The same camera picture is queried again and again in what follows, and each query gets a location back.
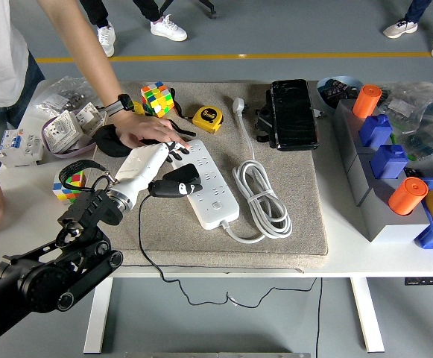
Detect person's left hand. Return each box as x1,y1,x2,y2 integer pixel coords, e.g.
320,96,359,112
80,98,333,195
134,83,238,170
116,111,192,152

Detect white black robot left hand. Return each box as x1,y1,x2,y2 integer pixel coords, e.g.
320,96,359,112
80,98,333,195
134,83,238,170
110,140,205,210

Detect black plug adapter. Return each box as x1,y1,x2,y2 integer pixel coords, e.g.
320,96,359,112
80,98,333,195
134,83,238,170
162,163,202,186

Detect white power strip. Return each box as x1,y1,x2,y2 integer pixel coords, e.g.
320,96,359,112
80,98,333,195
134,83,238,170
171,139,241,230

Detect large colourful puzzle cube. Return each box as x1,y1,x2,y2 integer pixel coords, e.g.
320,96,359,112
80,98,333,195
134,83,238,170
140,81,175,119

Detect black grey wristwatch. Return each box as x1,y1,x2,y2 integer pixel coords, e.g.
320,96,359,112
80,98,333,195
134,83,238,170
104,92,135,115

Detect black cloth pouch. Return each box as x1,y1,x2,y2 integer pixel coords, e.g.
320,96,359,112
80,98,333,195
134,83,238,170
92,125,154,160

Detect yellow tape measure red label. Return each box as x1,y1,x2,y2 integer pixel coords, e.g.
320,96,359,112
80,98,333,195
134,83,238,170
192,104,224,134

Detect white circuit breaker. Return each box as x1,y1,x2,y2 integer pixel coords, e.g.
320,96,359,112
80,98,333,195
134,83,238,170
0,128,45,168

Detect small colourful puzzle cube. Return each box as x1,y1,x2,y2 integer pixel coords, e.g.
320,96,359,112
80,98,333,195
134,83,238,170
51,171,86,206

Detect purple bowl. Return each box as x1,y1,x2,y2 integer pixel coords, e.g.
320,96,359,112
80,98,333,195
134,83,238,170
41,107,107,160

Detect clear bag of screws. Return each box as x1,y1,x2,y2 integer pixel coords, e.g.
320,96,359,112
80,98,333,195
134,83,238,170
31,76,107,120

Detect white table leg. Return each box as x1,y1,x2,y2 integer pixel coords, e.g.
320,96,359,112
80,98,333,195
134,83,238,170
83,277,113,354
350,277,385,354

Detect grey-brown mat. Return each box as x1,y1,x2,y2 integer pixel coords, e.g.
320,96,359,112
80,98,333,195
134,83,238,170
85,80,329,269

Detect person with white shoes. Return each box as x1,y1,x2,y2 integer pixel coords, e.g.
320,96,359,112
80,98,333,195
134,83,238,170
80,0,189,58

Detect black chair caster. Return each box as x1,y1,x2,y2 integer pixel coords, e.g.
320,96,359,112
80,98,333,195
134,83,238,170
197,0,218,19

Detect grey block base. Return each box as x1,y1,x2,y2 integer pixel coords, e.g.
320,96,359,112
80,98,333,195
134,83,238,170
331,98,432,243

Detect glossy black flat device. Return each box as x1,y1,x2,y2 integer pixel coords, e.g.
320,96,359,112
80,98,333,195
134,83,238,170
270,78,320,152

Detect orange cylinder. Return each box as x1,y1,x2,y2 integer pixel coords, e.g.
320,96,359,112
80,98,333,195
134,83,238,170
352,84,383,119
388,176,429,216

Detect light blue bowl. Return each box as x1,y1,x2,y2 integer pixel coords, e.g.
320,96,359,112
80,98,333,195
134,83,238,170
316,75,364,113

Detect black component packets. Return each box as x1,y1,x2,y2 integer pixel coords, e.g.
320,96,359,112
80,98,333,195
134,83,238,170
320,79,361,104

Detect blue block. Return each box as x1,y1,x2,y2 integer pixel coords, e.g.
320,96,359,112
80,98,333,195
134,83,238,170
370,144,410,180
358,113,394,148

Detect person with grey shoes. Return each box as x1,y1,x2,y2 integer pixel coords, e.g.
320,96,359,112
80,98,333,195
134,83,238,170
382,0,433,60

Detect black strap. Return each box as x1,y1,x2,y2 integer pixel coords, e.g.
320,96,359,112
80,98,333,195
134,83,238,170
163,88,197,137

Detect white wall socket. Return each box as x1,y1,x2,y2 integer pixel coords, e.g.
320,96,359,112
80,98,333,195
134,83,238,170
75,101,107,134
43,110,85,154

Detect thin black plug cord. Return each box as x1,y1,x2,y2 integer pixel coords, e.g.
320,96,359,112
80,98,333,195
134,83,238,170
137,193,317,310

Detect white power cable with plug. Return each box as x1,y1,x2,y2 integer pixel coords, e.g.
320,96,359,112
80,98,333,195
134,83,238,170
219,95,294,244

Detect hanging black cable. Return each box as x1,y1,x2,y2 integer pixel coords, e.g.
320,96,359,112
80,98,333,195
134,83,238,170
315,277,323,358

